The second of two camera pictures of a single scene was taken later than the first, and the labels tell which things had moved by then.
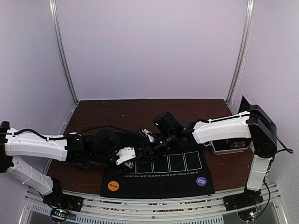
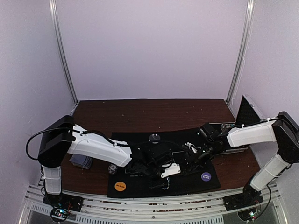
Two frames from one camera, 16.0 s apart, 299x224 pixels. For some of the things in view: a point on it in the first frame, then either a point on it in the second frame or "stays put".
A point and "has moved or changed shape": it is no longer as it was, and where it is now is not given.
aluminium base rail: x=209 y=210 stays put
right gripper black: x=155 y=144 -> x=195 y=161
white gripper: x=152 y=139 -> x=189 y=144
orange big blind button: x=113 y=185 -> x=120 y=186
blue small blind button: x=201 y=181 -> x=206 y=176
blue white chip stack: x=129 y=164 has moved or changed shape
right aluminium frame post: x=250 y=17 stays put
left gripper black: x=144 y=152 -> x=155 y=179
